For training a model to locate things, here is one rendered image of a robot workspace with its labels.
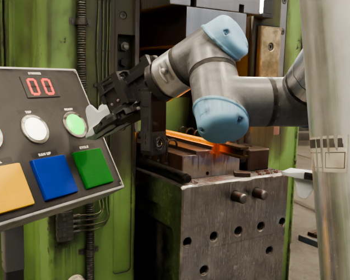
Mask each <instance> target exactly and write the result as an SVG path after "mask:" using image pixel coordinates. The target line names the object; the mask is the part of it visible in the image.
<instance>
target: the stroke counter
mask: <svg viewBox="0 0 350 280"><path fill-rule="evenodd" d="M29 81H34V82H35V86H31V85H30V83H29ZM41 81H42V84H43V86H45V85H44V82H43V81H48V82H49V85H50V86H45V87H44V89H45V91H46V93H48V92H47V89H46V87H51V86H52V85H51V83H50V80H48V79H47V78H42V80H41ZM27 83H28V85H29V86H30V90H31V93H32V94H34V95H40V90H39V88H38V87H37V86H38V85H37V82H36V80H34V79H33V78H28V80H27ZM32 88H37V90H38V93H33V91H32ZM51 89H52V92H53V93H48V94H54V90H53V87H51Z"/></svg>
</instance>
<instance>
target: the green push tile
mask: <svg viewBox="0 0 350 280"><path fill-rule="evenodd" d="M72 156H73V159H74V161H75V163H76V166H77V168H78V171H79V173H80V176H81V179H82V181H83V183H84V186H85V188H86V190H88V189H91V188H95V187H99V186H102V185H105V184H109V183H111V182H113V181H114V180H113V177H112V175H111V172H110V170H109V168H108V165H107V162H106V160H105V158H104V155H103V153H102V150H101V149H100V148H96V149H90V150H86V151H80V152H74V153H72Z"/></svg>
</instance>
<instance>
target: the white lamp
mask: <svg viewBox="0 0 350 280"><path fill-rule="evenodd" d="M25 129H26V131H27V133H28V134H29V135H30V136H31V137H32V138H34V139H37V140H41V139H43V138H44V137H45V136H46V128H45V126H44V124H43V123H42V122H41V121H40V120H38V119H36V118H29V119H27V120H26V122H25Z"/></svg>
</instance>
